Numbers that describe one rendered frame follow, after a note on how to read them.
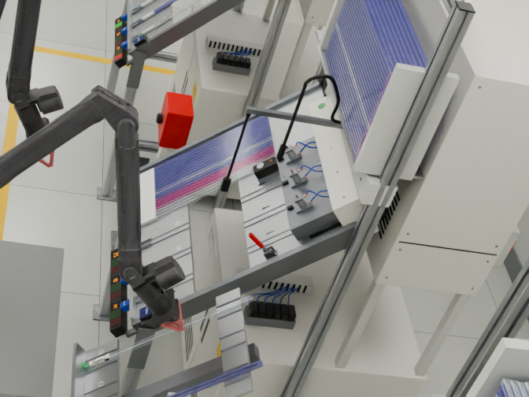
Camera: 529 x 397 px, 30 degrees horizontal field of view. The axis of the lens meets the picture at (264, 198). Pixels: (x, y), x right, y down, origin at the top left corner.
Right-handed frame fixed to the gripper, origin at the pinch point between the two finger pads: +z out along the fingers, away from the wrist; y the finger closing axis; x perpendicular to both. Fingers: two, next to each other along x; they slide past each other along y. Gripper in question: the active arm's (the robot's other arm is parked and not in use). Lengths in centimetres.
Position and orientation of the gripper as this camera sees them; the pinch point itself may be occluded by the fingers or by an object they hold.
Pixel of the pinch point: (179, 326)
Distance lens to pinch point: 262.1
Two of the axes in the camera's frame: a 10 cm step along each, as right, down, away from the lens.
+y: -1.1, -6.6, 7.5
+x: -8.9, 4.0, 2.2
